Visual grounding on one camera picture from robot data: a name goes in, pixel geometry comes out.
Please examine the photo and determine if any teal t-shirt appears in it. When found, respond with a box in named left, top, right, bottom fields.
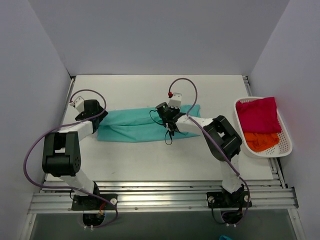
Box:
left=96, top=107, right=197, bottom=143

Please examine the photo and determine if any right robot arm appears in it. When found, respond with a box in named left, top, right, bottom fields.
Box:
left=155, top=102, right=243, bottom=207

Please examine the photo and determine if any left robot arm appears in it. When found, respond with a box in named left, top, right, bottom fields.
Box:
left=42, top=97, right=108, bottom=210

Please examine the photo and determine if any magenta t-shirt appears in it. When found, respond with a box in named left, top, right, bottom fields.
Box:
left=235, top=97, right=282, bottom=134

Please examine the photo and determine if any orange t-shirt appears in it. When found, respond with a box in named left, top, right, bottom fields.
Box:
left=244, top=132, right=280, bottom=152

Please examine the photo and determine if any white plastic basket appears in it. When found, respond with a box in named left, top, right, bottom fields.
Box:
left=234, top=97, right=293, bottom=159

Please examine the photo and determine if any teal object at bottom edge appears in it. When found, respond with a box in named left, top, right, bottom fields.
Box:
left=219, top=235, right=231, bottom=240

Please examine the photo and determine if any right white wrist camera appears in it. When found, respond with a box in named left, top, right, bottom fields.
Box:
left=167, top=92, right=182, bottom=110

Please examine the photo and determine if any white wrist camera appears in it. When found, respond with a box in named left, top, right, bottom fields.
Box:
left=69, top=96, right=85, bottom=113
left=167, top=92, right=182, bottom=110

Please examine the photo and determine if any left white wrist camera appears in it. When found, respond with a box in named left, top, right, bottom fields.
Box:
left=69, top=96, right=85, bottom=113

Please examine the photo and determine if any black looped cable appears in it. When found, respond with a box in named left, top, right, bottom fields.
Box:
left=149, top=108, right=176, bottom=146

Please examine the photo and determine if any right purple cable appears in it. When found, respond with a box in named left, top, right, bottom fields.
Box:
left=168, top=77, right=252, bottom=226

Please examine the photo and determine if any purple cable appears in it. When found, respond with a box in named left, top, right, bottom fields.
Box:
left=168, top=77, right=252, bottom=226
left=23, top=89, right=119, bottom=229

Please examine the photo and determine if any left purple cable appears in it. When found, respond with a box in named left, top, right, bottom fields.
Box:
left=23, top=89, right=119, bottom=229

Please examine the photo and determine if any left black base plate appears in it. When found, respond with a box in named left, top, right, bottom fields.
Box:
left=71, top=193, right=118, bottom=211

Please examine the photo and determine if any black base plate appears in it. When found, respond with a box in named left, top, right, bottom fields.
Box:
left=71, top=193, right=118, bottom=211
left=206, top=191, right=252, bottom=209

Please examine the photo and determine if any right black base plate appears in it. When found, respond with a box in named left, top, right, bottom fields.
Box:
left=206, top=191, right=252, bottom=209

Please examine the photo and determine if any aluminium mounting rail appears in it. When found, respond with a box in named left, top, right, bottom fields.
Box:
left=28, top=178, right=299, bottom=214

